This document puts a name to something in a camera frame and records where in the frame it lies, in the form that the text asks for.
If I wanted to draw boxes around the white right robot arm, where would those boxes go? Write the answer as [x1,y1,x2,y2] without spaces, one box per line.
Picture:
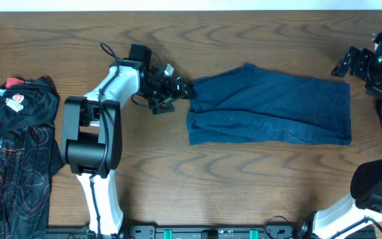
[295,42,382,238]

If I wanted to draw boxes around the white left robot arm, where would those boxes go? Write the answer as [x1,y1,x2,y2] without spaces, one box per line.
[61,58,193,238]

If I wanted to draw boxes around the black patterned garment pile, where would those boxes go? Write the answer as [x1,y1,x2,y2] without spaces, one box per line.
[0,76,63,238]

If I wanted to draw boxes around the black mounting rail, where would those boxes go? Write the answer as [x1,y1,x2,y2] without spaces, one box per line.
[44,226,377,239]

